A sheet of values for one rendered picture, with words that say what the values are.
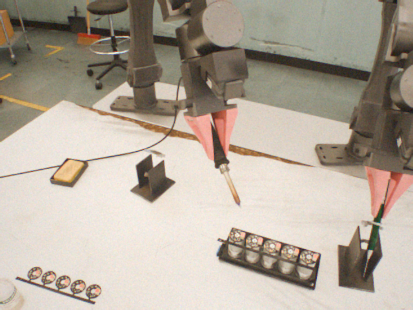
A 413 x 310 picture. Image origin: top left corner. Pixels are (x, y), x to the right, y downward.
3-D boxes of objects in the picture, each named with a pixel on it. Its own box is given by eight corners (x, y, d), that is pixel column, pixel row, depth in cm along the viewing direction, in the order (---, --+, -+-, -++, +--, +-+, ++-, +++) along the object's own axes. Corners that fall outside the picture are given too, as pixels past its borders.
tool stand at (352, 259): (364, 276, 56) (377, 216, 55) (379, 301, 46) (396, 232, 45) (332, 270, 57) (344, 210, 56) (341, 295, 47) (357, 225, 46)
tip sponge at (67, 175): (68, 162, 74) (66, 157, 73) (89, 165, 74) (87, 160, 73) (50, 183, 69) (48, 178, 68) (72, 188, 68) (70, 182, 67)
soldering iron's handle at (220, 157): (228, 166, 52) (201, 103, 57) (231, 159, 50) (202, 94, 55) (213, 170, 52) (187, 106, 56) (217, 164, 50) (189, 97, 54)
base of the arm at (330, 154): (415, 138, 68) (401, 121, 74) (328, 136, 69) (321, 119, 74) (402, 166, 73) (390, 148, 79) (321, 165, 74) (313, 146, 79)
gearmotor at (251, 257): (246, 251, 54) (249, 232, 51) (261, 256, 54) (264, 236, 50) (242, 263, 53) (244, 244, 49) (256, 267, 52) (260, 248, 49)
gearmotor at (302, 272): (295, 267, 52) (302, 248, 49) (310, 270, 51) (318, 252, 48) (293, 279, 50) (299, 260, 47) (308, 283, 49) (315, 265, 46)
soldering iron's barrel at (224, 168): (241, 203, 49) (225, 166, 52) (244, 200, 48) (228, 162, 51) (232, 206, 49) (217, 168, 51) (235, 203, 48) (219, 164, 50)
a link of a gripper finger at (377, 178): (414, 230, 42) (432, 163, 41) (363, 220, 44) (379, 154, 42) (399, 215, 49) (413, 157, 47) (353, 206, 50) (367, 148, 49)
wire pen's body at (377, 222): (374, 248, 48) (390, 177, 46) (377, 252, 46) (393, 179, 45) (364, 246, 48) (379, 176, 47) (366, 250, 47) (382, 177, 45)
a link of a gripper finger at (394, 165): (404, 228, 43) (421, 161, 41) (353, 218, 44) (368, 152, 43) (390, 214, 49) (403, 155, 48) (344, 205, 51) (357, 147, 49)
